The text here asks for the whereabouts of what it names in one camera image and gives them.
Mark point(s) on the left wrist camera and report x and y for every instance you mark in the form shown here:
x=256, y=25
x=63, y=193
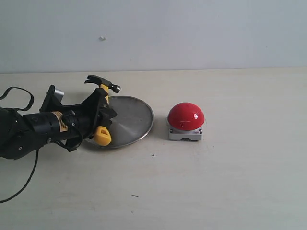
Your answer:
x=52, y=100

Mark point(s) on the round steel plate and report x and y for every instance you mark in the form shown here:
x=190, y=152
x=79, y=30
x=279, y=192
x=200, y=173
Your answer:
x=134, y=120

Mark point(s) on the white wall hook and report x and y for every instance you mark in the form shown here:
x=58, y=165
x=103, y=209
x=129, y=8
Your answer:
x=102, y=38

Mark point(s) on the yellow black claw hammer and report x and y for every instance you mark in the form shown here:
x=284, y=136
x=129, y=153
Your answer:
x=102, y=135

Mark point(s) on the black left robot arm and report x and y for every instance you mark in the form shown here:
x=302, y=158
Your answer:
x=65, y=125

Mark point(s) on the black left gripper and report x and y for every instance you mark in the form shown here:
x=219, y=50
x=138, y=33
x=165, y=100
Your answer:
x=84, y=118

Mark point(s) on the red dome button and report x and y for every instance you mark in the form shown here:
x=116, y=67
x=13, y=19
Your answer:
x=185, y=121

